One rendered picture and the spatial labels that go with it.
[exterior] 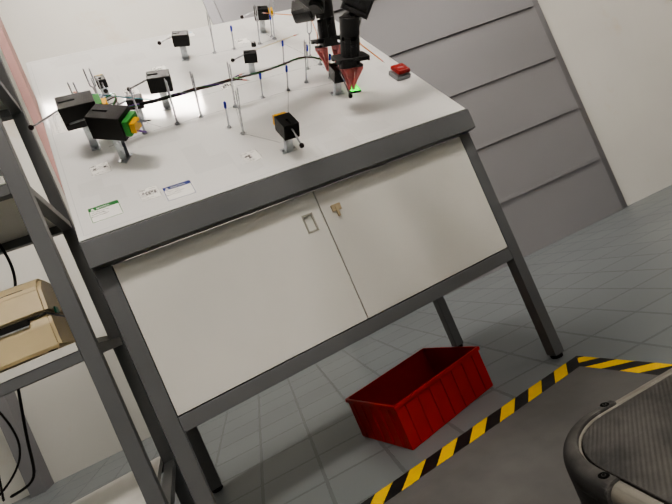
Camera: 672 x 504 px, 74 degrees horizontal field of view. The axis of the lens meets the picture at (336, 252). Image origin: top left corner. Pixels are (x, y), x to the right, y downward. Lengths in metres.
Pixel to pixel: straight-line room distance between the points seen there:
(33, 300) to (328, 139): 0.86
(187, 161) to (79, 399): 2.34
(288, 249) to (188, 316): 0.31
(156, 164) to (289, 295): 0.51
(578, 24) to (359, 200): 3.59
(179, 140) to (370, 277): 0.68
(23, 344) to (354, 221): 0.86
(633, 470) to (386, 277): 0.83
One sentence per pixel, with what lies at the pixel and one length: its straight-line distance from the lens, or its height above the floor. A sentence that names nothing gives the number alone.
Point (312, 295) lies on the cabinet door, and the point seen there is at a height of 0.53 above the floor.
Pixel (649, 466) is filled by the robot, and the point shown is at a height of 0.24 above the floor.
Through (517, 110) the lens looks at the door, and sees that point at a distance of 3.96.
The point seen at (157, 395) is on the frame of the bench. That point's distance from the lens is 1.19.
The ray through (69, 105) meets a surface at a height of 1.23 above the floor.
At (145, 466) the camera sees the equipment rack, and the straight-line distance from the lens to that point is 1.18.
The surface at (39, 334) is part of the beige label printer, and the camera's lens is 1.21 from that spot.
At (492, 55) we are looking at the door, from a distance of 4.03.
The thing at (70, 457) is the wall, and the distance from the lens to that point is 3.50.
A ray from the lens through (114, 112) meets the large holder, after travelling 1.31.
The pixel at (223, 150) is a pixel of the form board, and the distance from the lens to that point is 1.34.
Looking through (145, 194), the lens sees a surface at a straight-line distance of 1.25.
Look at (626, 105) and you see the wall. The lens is 4.66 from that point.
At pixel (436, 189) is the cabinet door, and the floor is 0.67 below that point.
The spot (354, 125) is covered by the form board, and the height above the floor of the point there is 0.94.
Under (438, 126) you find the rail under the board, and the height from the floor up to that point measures 0.84.
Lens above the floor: 0.61
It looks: level
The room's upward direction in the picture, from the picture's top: 24 degrees counter-clockwise
